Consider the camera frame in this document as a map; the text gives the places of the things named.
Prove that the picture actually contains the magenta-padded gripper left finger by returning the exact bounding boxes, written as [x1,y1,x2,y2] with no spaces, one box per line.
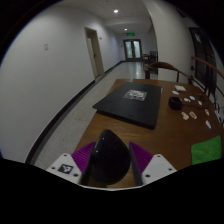
[46,140,98,187]

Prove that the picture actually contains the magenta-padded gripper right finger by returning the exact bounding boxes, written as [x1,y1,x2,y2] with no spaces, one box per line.
[128,141,178,187]

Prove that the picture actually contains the black computer mouse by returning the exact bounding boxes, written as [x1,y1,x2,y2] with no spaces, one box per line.
[89,129,132,186]

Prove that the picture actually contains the green mouse pad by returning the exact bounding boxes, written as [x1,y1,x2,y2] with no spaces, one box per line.
[190,134,222,166]

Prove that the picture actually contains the small black box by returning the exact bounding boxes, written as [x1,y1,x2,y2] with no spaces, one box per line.
[168,96,183,111]

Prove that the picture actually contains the closed black laptop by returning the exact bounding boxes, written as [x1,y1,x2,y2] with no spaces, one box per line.
[92,81,163,130]

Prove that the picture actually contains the white rectangular card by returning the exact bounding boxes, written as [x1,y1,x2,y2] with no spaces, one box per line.
[214,109,224,124]

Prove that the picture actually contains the flat white box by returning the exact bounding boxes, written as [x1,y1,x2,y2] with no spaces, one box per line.
[174,85,187,93]

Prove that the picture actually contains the curved wooden chair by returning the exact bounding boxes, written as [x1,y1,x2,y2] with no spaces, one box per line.
[143,61,194,84]

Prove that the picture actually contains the open side doorway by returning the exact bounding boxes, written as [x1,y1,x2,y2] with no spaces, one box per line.
[84,27,105,79]

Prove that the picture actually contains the glass double door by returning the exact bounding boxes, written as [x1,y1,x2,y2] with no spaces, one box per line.
[123,38,143,62]

